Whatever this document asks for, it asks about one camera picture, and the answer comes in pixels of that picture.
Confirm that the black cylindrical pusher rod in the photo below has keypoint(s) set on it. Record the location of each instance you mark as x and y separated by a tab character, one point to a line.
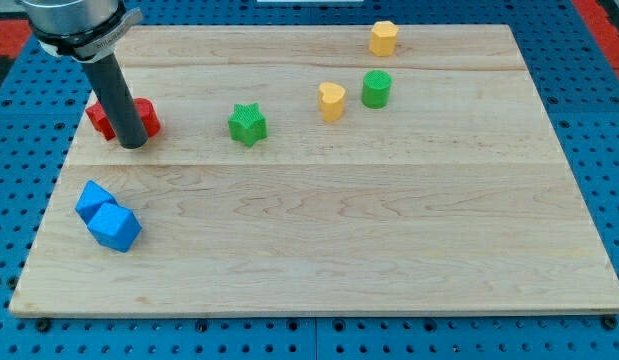
111	89

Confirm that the yellow heart block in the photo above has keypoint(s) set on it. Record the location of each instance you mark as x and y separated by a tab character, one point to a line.
331	100

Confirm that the red block left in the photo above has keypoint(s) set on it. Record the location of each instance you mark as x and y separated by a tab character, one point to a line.
100	121

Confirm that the red block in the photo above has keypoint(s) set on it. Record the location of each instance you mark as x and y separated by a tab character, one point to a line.
148	116
100	121

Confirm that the red block right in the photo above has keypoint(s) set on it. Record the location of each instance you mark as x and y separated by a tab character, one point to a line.
148	116

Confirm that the blue block rear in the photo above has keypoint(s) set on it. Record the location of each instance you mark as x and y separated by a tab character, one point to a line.
91	199

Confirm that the green star block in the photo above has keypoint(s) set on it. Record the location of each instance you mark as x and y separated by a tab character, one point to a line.
247	124

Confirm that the blue cube front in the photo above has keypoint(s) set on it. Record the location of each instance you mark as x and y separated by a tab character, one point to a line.
115	227

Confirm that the wooden board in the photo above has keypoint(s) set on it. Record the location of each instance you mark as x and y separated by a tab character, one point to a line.
455	199

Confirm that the green cylinder block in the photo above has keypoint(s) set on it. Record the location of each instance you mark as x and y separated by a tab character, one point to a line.
376	89

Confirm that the yellow hexagon block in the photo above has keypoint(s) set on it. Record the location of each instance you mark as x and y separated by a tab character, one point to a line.
383	38

